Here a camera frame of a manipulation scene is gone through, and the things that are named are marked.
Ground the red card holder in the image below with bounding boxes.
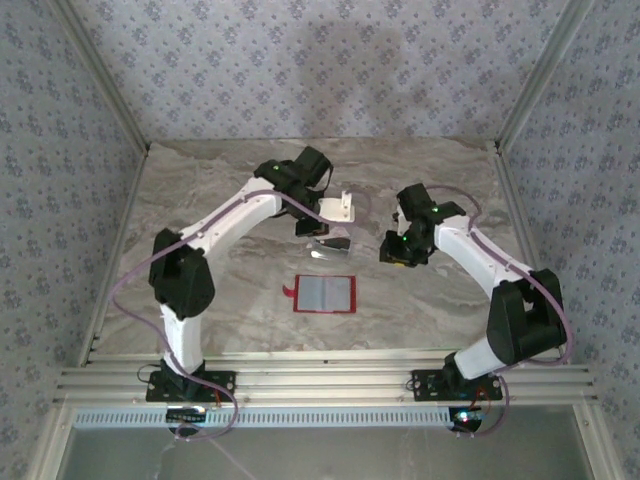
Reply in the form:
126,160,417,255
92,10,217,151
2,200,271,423
282,273,360,315

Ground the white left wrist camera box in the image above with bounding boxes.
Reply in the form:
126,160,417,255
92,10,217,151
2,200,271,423
317,191,357,225

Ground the aluminium side rail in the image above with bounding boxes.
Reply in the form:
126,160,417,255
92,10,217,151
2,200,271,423
492,142,572,364
77,144,151,369

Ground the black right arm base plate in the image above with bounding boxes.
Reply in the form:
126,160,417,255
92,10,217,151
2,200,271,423
410,369,503,403

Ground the aluminium mounting rail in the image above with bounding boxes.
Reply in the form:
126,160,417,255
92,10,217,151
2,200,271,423
53,349,600,406

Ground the grey slotted cable duct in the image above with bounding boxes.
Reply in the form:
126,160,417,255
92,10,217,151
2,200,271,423
73,407,454,430

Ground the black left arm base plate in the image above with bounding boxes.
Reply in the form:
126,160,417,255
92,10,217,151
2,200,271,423
145,370,237,403

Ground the aluminium corner post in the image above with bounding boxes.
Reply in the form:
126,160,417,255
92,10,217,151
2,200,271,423
498,0,600,151
49,0,152,154

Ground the aluminium frame leg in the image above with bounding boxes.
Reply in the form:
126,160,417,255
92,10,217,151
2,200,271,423
29,404,76,480
573,403,617,480

